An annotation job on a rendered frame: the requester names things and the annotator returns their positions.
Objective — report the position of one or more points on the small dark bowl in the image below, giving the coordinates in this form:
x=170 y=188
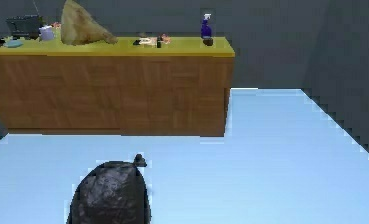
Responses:
x=208 y=42

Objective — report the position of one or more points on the black garbage bag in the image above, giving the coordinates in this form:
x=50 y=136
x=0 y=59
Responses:
x=108 y=196

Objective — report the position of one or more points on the tan paper bag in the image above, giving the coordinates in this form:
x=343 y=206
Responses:
x=79 y=26

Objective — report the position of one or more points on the pale lilac mug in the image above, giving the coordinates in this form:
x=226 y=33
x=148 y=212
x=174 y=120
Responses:
x=46 y=33

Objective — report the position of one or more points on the blue spray bottle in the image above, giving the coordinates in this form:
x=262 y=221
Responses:
x=206 y=28

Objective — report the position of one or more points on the teal dish sponge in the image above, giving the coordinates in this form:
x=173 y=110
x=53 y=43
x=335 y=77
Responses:
x=14 y=43

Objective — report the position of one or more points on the small black pepper shaker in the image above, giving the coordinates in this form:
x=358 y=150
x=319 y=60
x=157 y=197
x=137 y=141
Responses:
x=159 y=42

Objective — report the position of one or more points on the black toaster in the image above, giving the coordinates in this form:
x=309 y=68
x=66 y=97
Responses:
x=24 y=26

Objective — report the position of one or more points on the white plate with food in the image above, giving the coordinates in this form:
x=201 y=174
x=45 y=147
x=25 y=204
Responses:
x=148 y=41

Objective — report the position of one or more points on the wooden counter with yellow top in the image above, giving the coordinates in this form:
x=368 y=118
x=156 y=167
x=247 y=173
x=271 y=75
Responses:
x=112 y=93

